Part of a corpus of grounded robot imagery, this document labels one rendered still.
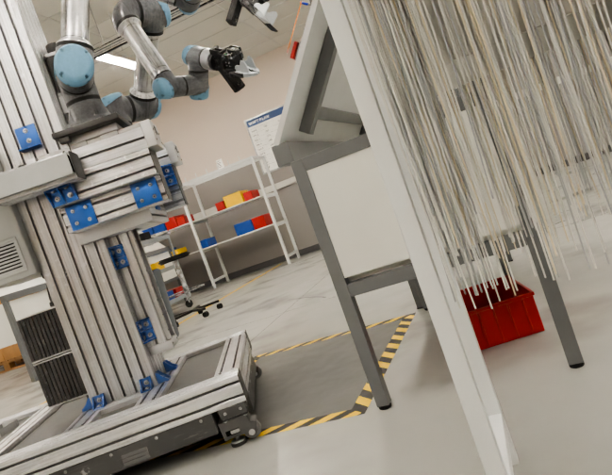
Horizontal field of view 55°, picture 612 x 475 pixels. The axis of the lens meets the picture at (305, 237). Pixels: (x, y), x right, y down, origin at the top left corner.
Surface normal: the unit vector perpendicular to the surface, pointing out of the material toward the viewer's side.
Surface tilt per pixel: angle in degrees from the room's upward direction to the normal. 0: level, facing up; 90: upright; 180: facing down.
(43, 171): 90
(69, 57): 97
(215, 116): 90
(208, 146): 90
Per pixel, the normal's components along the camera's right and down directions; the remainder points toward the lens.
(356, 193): -0.31, 0.15
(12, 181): 0.07, 0.02
